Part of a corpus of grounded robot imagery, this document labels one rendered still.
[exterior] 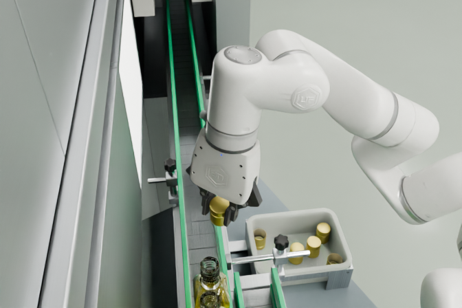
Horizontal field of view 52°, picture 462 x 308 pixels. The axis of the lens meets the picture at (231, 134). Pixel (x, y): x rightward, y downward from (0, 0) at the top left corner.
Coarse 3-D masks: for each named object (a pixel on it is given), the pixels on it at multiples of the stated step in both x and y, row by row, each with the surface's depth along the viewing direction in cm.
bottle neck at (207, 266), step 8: (208, 256) 73; (200, 264) 72; (208, 264) 74; (216, 264) 72; (200, 272) 73; (208, 272) 71; (216, 272) 72; (208, 280) 73; (216, 280) 73; (208, 288) 74
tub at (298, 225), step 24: (264, 216) 117; (288, 216) 118; (312, 216) 119; (336, 216) 117; (288, 240) 121; (336, 240) 115; (264, 264) 115; (288, 264) 115; (312, 264) 115; (336, 264) 107
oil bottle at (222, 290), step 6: (198, 276) 77; (222, 276) 77; (192, 282) 78; (198, 282) 76; (222, 282) 76; (198, 288) 75; (204, 288) 75; (216, 288) 75; (222, 288) 75; (198, 294) 75; (222, 294) 75; (228, 294) 76; (198, 300) 74; (222, 300) 75; (228, 300) 75; (198, 306) 75; (228, 306) 76
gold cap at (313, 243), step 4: (312, 236) 116; (308, 240) 115; (312, 240) 115; (316, 240) 115; (308, 244) 114; (312, 244) 114; (316, 244) 114; (320, 244) 115; (308, 248) 115; (312, 248) 114; (316, 248) 114; (312, 252) 115; (316, 252) 115; (308, 256) 117; (312, 256) 116; (316, 256) 116
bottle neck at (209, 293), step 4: (204, 292) 69; (208, 292) 69; (212, 292) 69; (204, 296) 68; (208, 296) 69; (212, 296) 69; (216, 296) 68; (200, 300) 68; (204, 300) 69; (208, 300) 70; (212, 300) 70; (216, 300) 69; (200, 304) 68; (204, 304) 68; (208, 304) 70; (212, 304) 70; (216, 304) 67; (220, 304) 68
